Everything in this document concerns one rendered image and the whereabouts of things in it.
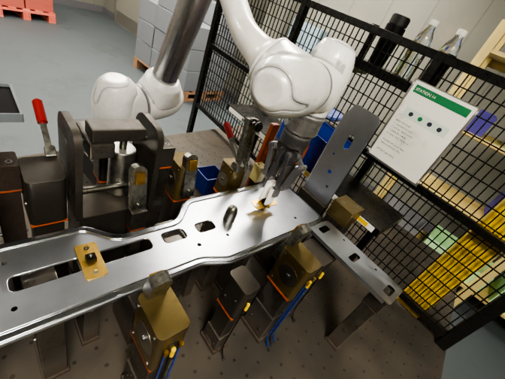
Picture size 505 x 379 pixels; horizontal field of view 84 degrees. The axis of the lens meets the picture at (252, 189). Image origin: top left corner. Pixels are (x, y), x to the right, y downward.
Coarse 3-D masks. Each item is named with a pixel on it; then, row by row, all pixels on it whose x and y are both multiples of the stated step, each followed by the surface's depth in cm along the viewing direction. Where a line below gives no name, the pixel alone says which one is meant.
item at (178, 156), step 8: (184, 152) 83; (176, 160) 78; (176, 168) 78; (184, 168) 76; (168, 176) 81; (176, 176) 78; (168, 184) 82; (176, 184) 79; (168, 192) 83; (176, 192) 80; (168, 200) 86; (176, 200) 82; (184, 200) 86; (168, 208) 86; (176, 208) 86; (160, 216) 92; (168, 216) 87; (176, 216) 88
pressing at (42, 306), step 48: (240, 192) 89; (288, 192) 98; (48, 240) 55; (96, 240) 58; (192, 240) 67; (240, 240) 72; (0, 288) 45; (48, 288) 48; (96, 288) 51; (0, 336) 41
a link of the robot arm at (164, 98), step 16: (192, 0) 90; (208, 0) 92; (176, 16) 95; (192, 16) 94; (176, 32) 98; (192, 32) 99; (176, 48) 102; (160, 64) 108; (176, 64) 107; (144, 80) 113; (160, 80) 112; (176, 80) 115; (160, 96) 115; (176, 96) 119; (160, 112) 120; (176, 112) 130
